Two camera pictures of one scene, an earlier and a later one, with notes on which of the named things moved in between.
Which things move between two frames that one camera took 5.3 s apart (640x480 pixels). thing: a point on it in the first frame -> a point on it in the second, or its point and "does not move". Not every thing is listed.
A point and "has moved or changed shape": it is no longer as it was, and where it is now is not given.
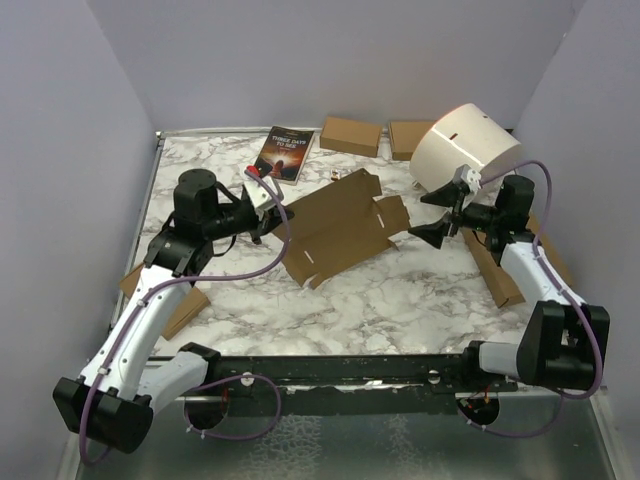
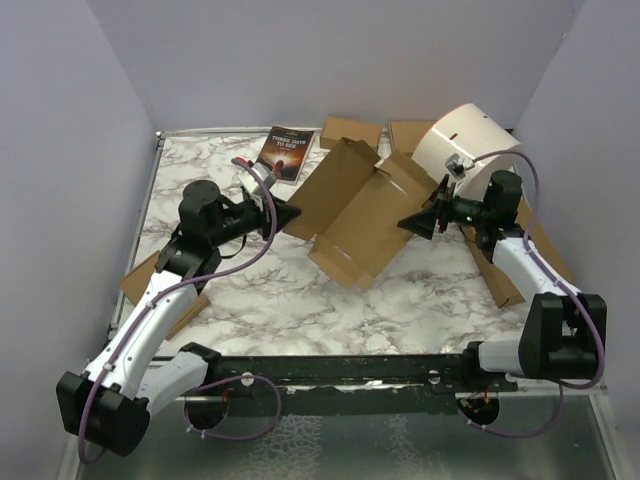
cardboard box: x=340 y=226 has moved or changed shape
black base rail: x=405 y=385 does not move
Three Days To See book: x=284 y=154 does not move
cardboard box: x=192 y=302 does not move
